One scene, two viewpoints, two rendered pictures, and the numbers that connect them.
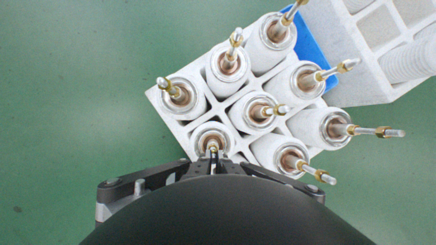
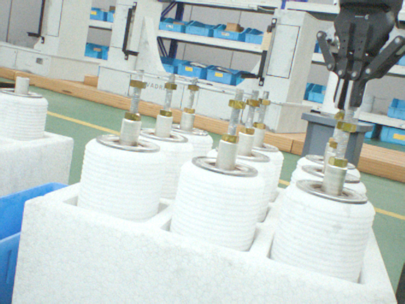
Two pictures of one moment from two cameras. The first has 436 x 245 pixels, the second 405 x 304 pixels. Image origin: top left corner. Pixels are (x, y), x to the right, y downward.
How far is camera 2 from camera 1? 0.61 m
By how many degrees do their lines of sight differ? 78
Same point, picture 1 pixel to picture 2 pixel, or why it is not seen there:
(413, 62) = (38, 113)
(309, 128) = (202, 145)
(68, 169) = not seen: outside the picture
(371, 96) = (65, 155)
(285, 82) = (181, 146)
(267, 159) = (276, 156)
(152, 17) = not seen: outside the picture
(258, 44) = (162, 156)
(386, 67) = (31, 136)
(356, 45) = (12, 149)
